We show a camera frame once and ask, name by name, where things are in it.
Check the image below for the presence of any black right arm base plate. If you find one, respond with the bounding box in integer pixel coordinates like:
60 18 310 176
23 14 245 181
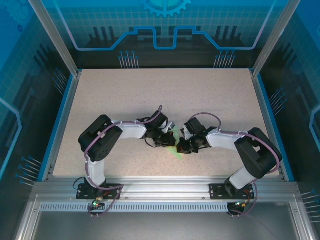
208 183 256 200

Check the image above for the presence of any green paper sheet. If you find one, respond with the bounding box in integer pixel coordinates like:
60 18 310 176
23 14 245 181
165 126 187 161

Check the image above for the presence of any slotted grey cable duct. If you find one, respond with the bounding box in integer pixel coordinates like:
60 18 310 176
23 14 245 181
38 202 230 213

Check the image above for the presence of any aluminium frame post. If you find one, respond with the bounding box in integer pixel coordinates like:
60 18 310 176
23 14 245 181
251 0 302 78
27 0 82 78

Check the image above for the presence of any aluminium mounting rail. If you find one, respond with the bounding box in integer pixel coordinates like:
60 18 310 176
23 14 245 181
32 174 301 201

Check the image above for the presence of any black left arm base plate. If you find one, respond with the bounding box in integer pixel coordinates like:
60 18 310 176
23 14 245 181
76 183 123 200

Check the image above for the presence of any aluminium side frame rail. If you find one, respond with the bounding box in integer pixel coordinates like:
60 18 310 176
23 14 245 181
249 68 288 182
41 69 82 182

